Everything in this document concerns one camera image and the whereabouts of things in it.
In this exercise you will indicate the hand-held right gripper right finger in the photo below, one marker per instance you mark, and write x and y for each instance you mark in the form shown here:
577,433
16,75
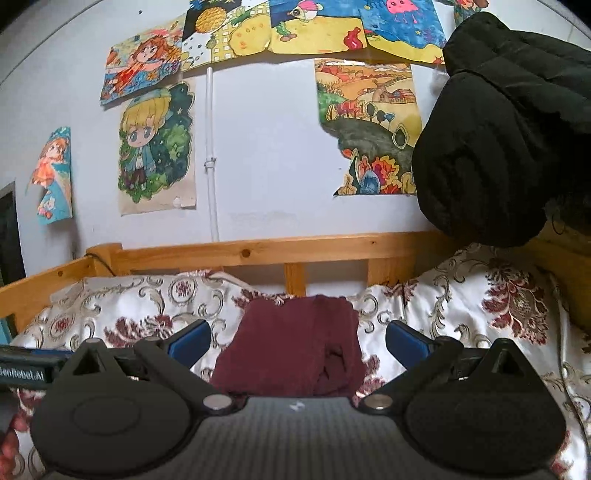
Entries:
406,344

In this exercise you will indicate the maroon garment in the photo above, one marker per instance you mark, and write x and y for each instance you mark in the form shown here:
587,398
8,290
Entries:
286,341

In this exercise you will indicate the wooden bed frame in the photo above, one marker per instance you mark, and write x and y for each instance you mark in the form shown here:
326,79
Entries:
277,249

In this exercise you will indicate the small curled figure drawing poster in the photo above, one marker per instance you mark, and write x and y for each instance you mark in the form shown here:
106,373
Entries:
53,175

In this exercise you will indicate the orange-haired figure drawing wall poster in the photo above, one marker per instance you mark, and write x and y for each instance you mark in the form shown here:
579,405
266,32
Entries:
143,60

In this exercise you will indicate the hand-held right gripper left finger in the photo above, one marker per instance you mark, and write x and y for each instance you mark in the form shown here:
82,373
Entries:
191,341

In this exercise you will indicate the mustard brown cloth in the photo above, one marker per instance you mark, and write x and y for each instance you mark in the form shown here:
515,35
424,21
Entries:
572,277

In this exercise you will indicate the blond figure drawing wall poster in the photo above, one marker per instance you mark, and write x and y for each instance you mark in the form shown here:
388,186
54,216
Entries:
154,147

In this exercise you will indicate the floral patterned bedspread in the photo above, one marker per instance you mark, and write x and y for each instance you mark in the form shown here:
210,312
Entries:
485,323

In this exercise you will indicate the cropped colourful drawing wall poster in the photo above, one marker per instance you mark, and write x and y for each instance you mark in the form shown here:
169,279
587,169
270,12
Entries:
466,9

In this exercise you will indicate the pineapple drawing wall poster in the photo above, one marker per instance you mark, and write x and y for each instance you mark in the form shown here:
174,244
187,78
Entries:
221,32

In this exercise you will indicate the pink jellyfish drawing wall poster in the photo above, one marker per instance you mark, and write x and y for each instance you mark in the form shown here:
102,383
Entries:
401,27

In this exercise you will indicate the landscape drawing wall poster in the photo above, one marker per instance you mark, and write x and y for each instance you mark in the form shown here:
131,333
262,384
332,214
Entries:
369,120

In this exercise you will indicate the yellow fish drawing wall poster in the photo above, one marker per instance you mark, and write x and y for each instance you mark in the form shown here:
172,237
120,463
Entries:
314,27

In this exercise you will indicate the black padded jacket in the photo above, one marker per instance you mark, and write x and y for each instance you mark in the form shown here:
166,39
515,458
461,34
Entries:
498,138

